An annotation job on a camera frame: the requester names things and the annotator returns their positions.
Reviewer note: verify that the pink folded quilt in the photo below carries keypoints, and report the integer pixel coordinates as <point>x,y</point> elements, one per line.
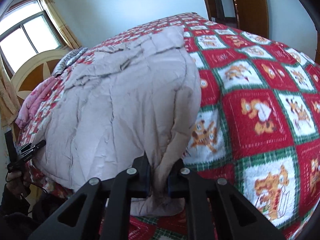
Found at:
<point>32,102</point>

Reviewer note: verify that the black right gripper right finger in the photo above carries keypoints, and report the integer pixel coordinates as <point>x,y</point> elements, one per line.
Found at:
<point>215,209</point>

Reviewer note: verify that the brown wooden door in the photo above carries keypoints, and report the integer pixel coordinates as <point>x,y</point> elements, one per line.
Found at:
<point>253,16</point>

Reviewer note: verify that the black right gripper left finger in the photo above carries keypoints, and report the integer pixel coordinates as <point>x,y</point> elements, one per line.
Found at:
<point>101,208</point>

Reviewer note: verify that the beige puffer down jacket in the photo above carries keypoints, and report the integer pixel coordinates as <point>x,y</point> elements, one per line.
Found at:
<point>136,98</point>

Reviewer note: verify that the striped grey pillow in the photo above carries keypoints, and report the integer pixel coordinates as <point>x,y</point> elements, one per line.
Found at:
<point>70,58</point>

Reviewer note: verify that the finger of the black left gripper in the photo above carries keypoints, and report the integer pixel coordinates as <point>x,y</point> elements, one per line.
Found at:
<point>26,157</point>
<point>25,148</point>

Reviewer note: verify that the person's left hand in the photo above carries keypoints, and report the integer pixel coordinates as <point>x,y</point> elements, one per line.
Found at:
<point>18,183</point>

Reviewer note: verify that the window with grey frame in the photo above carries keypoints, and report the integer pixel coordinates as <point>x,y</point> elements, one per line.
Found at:
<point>26,30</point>

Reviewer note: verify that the cream and brown headboard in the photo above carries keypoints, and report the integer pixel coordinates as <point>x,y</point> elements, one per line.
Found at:
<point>35,71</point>

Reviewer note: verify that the dark brown door frame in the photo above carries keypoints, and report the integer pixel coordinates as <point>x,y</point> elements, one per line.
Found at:
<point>222,11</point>

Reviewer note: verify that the yellow patterned curtain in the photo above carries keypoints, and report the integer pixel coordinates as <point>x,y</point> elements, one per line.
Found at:
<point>60,24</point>

